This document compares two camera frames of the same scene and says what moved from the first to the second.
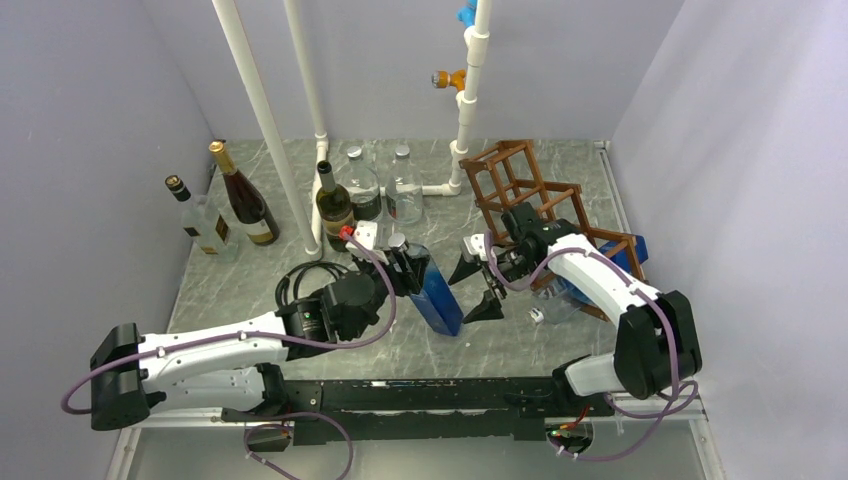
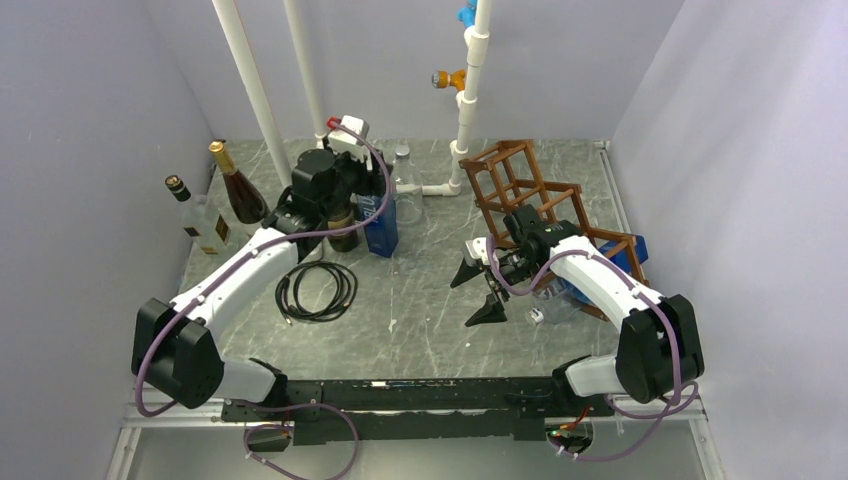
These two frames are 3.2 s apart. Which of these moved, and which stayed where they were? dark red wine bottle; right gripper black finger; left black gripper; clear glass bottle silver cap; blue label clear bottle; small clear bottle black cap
Moved: blue label clear bottle; left black gripper
Stayed: right gripper black finger; small clear bottle black cap; clear glass bottle silver cap; dark red wine bottle
